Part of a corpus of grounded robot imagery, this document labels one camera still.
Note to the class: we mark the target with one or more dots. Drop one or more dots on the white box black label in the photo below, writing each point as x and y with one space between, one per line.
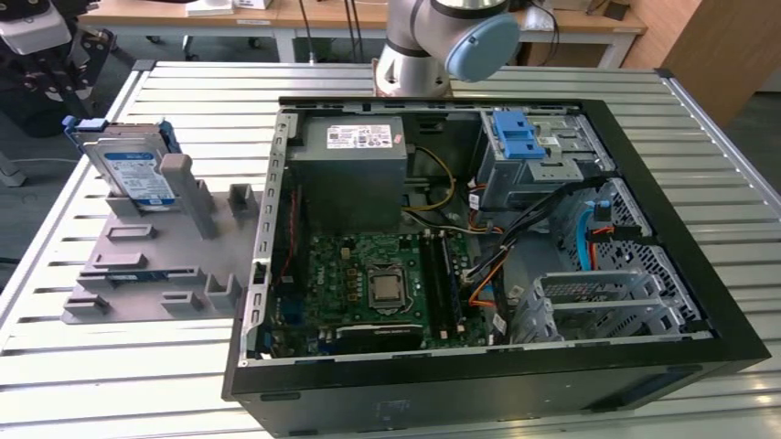
251 3

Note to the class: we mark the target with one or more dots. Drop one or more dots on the silver CPU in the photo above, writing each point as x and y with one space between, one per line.
387 290

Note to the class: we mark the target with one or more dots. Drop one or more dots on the black graphics card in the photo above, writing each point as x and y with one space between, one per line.
378 336

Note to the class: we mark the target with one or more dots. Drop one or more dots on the metal disk bay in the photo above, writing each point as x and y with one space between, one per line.
610 305

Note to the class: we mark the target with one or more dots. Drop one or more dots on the blue drive latch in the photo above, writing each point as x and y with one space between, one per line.
516 137

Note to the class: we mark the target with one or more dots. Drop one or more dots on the grey power supply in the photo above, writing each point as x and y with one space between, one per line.
347 183

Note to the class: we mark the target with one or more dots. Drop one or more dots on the CPU socket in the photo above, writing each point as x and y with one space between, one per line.
389 268

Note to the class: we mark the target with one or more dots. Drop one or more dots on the brown cardboard box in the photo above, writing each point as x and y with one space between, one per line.
561 57

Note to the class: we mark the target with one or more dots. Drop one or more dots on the metal drive cage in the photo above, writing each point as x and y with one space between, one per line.
549 174

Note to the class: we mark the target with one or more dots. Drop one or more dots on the grey metal foot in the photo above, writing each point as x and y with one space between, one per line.
10 174

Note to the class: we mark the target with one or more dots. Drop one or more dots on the green motherboard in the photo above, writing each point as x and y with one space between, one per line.
342 274

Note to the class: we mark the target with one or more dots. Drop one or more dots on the grey parts rack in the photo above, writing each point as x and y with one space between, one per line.
165 256

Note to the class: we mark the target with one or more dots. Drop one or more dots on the black mesh waste bin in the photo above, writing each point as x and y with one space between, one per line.
43 123

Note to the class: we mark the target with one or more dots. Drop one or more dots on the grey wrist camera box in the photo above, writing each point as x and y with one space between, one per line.
34 32

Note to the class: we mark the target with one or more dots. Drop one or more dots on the black PC case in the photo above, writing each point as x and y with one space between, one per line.
428 393

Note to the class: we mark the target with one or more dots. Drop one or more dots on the hard disk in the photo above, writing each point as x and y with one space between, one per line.
134 174

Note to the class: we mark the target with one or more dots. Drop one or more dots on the spare RAM stick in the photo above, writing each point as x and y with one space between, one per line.
138 276

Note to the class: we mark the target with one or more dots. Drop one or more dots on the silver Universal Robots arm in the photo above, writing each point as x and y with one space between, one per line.
416 68

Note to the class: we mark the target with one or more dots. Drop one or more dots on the installed RAM stick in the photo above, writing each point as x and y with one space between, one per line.
453 292

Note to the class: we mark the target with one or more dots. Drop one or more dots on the wooden desk white frame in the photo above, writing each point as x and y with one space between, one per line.
153 20
586 23

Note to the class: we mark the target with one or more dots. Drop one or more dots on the plain white box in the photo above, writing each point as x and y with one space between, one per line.
210 7

